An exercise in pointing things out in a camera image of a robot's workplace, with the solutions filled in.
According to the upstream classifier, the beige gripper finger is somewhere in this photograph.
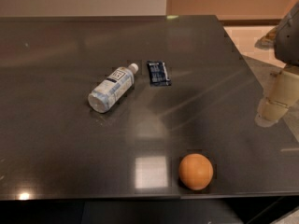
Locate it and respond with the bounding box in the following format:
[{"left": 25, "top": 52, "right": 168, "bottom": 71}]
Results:
[{"left": 257, "top": 64, "right": 299, "bottom": 122}]

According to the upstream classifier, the orange fruit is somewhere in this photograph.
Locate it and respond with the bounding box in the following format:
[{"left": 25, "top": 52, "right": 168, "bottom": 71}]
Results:
[{"left": 178, "top": 154, "right": 214, "bottom": 190}]

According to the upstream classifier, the blue labelled plastic bottle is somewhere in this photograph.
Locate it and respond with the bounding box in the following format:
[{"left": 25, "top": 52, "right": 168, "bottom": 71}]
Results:
[{"left": 88, "top": 63, "right": 138, "bottom": 114}]

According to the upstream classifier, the dark blue snack packet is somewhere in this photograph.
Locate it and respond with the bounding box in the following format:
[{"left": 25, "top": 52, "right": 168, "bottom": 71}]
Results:
[{"left": 147, "top": 61, "right": 172, "bottom": 86}]

